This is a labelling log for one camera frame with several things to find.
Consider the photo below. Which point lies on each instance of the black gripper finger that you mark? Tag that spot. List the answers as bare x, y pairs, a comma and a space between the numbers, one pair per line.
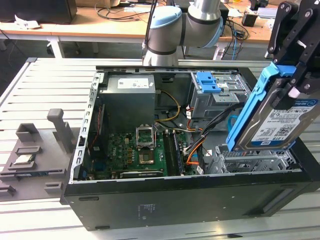
287, 32
310, 75

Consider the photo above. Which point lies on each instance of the hard disk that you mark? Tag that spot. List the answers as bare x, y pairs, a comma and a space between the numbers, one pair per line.
270, 130

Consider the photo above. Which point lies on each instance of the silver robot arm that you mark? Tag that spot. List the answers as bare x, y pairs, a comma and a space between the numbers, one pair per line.
165, 30

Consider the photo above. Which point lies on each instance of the metal disk bay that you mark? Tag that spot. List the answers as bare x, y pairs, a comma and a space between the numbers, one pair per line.
225, 162

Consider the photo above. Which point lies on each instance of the silver flat device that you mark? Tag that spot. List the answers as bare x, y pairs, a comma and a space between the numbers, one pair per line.
267, 12

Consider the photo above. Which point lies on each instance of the small black cube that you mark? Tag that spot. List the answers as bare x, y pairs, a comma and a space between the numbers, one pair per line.
249, 19

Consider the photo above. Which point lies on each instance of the black speaker box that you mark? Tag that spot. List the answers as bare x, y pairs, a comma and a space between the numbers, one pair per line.
225, 15

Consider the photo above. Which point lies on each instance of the blue drive bay latch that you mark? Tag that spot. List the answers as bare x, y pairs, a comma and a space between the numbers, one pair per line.
206, 83

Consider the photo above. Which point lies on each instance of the grey metal drive cage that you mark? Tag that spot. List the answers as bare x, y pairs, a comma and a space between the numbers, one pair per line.
207, 107

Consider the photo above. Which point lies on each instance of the grey power supply unit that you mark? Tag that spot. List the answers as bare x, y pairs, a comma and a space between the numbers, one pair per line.
127, 105

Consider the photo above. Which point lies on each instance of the CPU socket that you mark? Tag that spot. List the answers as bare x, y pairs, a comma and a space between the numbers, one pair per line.
147, 157

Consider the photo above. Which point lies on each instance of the black PC case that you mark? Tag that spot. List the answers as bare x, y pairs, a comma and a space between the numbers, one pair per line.
175, 200

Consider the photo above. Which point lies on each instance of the wooden desk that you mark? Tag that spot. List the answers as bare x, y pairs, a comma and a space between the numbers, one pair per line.
100, 27

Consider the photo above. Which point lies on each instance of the brown cardboard box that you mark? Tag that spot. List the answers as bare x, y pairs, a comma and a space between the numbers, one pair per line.
95, 2

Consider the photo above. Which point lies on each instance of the black graphics card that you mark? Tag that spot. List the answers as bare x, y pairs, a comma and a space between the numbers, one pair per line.
140, 174

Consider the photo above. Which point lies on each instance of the green motherboard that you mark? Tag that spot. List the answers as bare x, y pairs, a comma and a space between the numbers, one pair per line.
120, 155

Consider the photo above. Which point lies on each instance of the black case fan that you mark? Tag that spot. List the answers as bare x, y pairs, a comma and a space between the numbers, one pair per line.
100, 135

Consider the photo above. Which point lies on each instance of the large black box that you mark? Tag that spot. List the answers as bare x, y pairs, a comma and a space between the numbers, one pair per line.
37, 10

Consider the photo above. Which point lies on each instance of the white paper scrap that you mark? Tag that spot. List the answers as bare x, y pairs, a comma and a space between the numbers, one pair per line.
27, 22

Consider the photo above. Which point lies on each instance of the grey parts rack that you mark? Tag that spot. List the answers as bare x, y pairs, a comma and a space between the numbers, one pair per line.
40, 147

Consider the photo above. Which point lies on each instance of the silver CPU chip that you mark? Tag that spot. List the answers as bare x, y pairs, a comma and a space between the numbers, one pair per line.
23, 159

